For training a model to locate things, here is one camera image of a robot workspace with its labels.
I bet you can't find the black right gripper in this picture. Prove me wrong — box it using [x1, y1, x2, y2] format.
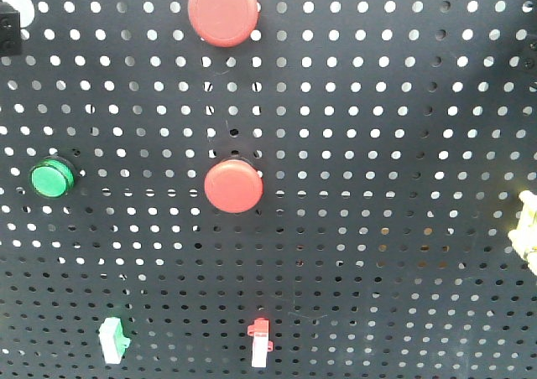
[519, 34, 537, 82]

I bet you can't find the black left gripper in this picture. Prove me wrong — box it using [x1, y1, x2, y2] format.
[0, 1, 22, 55]

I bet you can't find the green round push button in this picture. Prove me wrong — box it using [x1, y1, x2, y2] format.
[29, 155, 77, 199]

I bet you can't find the upper red mushroom button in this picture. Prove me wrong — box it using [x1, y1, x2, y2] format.
[188, 0, 259, 48]

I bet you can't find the red mushroom button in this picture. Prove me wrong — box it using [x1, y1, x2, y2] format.
[188, 0, 259, 48]
[204, 159, 263, 213]

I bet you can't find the lower red mushroom button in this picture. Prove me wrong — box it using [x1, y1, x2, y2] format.
[204, 159, 263, 213]

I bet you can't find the black perforated pegboard panel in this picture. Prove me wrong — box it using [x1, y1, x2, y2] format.
[1, 0, 536, 378]

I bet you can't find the yellow toggle switch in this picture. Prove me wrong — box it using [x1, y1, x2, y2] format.
[508, 190, 536, 275]

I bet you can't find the green-white rocker switch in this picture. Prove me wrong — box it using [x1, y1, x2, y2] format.
[98, 317, 131, 365]

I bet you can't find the red-white rocker switch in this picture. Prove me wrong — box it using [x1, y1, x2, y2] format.
[247, 318, 274, 368]

